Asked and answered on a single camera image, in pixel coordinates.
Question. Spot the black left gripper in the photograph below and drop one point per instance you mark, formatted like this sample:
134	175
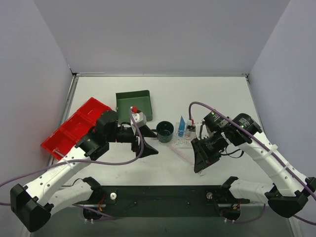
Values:
136	139

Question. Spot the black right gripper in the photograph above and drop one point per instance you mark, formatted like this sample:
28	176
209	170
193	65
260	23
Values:
207	151

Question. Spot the dark green mug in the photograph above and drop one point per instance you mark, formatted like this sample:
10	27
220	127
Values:
165	131

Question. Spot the clear textured acrylic holder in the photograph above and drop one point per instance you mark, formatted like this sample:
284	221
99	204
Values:
181	141

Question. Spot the blue toothpaste tube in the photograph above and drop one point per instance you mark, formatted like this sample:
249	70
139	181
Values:
181	127

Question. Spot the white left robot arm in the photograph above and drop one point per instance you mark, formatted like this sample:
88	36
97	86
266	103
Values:
35	202

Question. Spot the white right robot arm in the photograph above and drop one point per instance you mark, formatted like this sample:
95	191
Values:
288	191

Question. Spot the clear textured oval tray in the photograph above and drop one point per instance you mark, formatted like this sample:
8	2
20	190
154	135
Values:
171	142

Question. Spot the green plastic tray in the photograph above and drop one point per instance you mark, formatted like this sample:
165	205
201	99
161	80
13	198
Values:
140	99

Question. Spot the red plastic organizer box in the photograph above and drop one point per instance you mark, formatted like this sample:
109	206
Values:
72	130

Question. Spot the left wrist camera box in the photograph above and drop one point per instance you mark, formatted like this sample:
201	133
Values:
137	118

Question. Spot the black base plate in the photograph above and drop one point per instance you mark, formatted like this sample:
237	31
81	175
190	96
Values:
162	201

